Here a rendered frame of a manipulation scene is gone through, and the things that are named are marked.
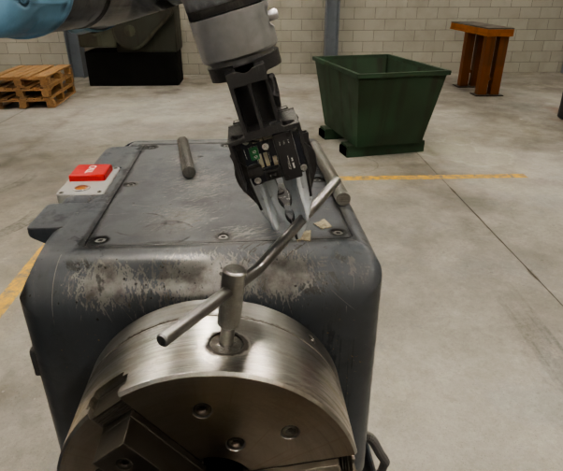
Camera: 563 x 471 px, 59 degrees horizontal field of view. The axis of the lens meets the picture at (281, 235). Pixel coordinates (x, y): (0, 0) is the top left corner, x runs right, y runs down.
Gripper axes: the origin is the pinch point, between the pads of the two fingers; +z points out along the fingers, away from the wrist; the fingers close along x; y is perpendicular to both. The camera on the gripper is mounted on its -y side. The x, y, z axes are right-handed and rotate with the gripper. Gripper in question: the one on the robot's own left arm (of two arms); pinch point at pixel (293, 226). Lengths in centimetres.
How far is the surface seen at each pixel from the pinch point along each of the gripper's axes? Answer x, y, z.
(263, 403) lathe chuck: -7.1, 17.6, 8.5
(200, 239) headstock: -12.4, -6.1, 1.2
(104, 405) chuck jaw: -21.7, 16.5, 4.6
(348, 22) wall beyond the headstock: 183, -969, 95
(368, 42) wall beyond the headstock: 215, -968, 141
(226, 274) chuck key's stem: -6.6, 13.8, -4.1
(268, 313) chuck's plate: -5.3, 6.5, 6.5
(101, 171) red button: -30.0, -31.3, -4.8
